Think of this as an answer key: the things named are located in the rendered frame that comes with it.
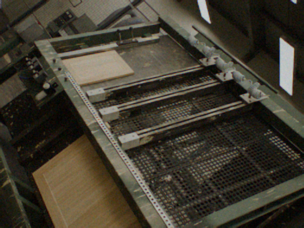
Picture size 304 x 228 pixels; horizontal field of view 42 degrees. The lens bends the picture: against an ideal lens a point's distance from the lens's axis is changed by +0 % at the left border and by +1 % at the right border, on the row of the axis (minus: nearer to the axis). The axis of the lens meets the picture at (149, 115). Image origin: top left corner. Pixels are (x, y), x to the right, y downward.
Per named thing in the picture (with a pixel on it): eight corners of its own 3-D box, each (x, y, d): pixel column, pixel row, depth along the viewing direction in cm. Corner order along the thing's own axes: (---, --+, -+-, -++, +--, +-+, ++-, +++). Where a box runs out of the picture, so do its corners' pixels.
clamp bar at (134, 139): (116, 143, 257) (117, 114, 242) (256, 100, 307) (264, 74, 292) (122, 153, 250) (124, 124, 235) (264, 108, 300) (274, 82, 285)
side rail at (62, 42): (48, 50, 350) (47, 38, 343) (156, 30, 397) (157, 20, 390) (50, 53, 346) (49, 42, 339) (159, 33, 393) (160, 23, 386)
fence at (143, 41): (57, 58, 330) (57, 54, 328) (156, 39, 370) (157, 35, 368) (59, 61, 327) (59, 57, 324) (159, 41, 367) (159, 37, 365)
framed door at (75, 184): (34, 174, 290) (32, 173, 289) (94, 128, 293) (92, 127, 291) (79, 281, 232) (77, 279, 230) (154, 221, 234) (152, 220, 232)
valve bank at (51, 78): (8, 62, 310) (32, 43, 312) (19, 73, 321) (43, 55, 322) (26, 97, 278) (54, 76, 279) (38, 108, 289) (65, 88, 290)
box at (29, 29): (13, 28, 323) (31, 15, 324) (22, 38, 332) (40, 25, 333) (17, 35, 315) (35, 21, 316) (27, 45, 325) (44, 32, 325)
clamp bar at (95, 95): (85, 97, 291) (84, 69, 276) (215, 66, 342) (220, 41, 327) (89, 105, 285) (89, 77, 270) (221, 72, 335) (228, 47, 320)
